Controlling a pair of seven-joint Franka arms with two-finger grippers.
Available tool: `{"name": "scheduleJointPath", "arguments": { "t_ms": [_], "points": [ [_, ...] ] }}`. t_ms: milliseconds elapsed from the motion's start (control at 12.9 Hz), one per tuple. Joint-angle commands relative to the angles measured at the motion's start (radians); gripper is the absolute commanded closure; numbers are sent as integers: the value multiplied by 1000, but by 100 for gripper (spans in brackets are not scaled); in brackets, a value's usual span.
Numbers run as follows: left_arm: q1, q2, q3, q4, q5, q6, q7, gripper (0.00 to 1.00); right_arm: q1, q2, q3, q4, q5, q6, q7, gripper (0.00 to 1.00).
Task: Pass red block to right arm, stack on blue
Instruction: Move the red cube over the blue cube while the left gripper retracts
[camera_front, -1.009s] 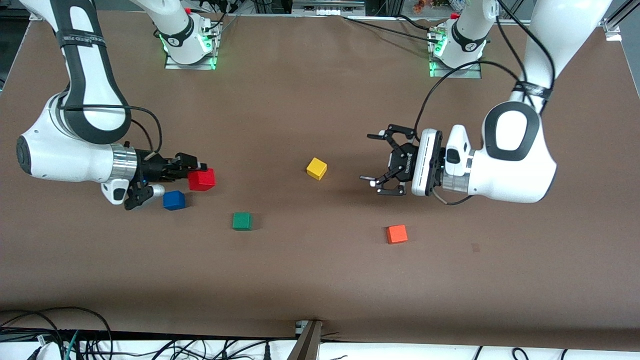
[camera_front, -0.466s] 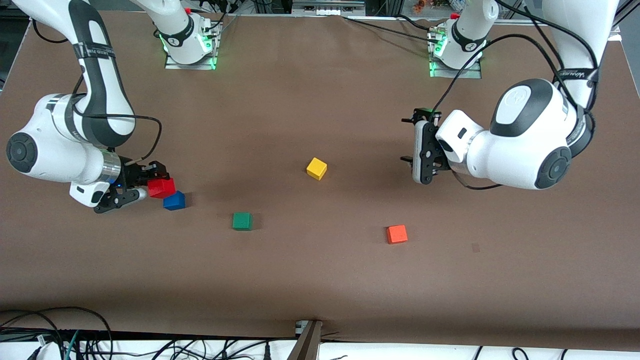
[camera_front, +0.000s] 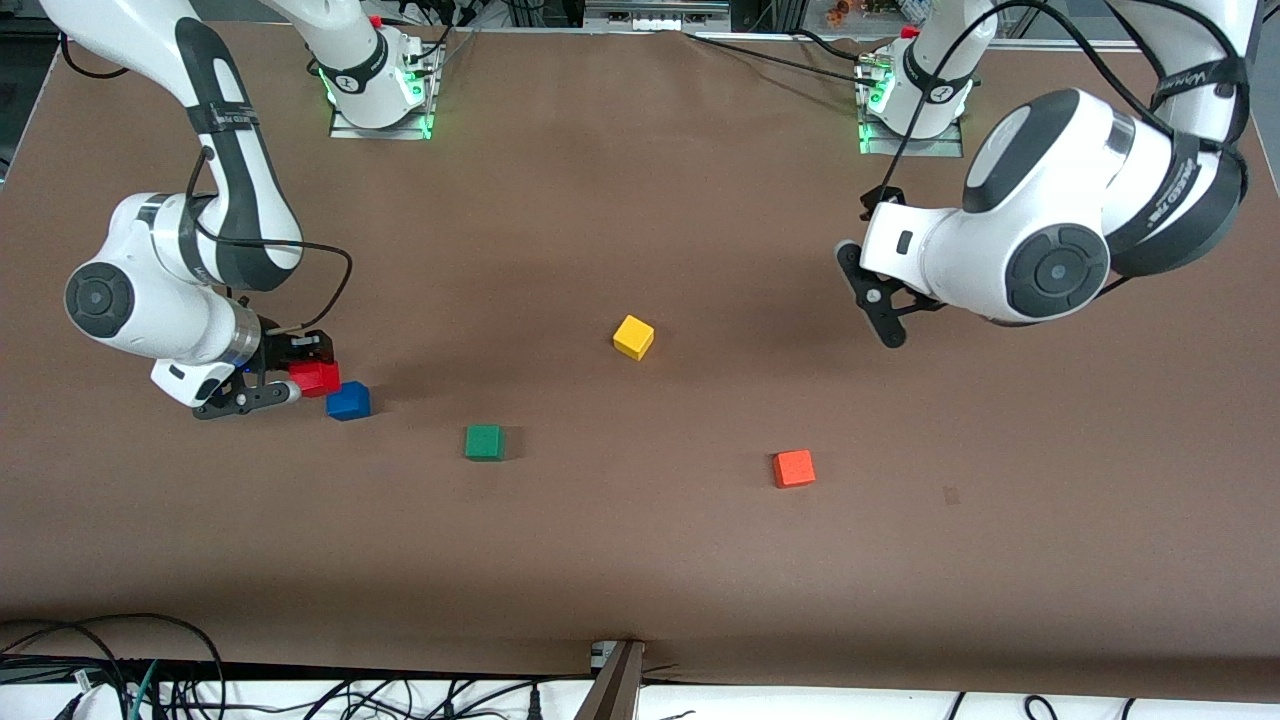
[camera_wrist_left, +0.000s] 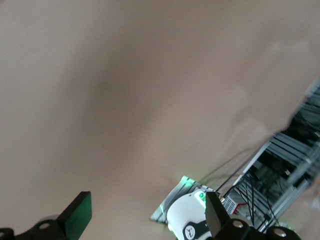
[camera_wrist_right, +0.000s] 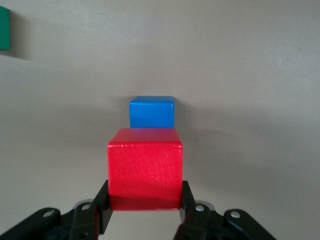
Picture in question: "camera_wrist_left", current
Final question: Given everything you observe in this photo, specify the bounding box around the aluminium rack frame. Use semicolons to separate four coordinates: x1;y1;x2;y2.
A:
231;76;320;234

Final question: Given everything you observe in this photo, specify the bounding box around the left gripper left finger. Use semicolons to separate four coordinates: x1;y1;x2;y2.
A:
31;190;94;240

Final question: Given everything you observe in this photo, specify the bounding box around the black base cable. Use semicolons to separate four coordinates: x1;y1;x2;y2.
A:
216;161;252;195
199;147;254;182

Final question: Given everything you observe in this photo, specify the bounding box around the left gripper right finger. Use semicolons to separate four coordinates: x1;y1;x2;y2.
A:
204;191;254;240

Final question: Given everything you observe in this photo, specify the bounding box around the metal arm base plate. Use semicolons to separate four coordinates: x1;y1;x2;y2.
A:
149;175;221;226

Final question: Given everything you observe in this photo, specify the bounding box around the white power supply box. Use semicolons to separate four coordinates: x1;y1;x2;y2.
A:
221;195;249;216

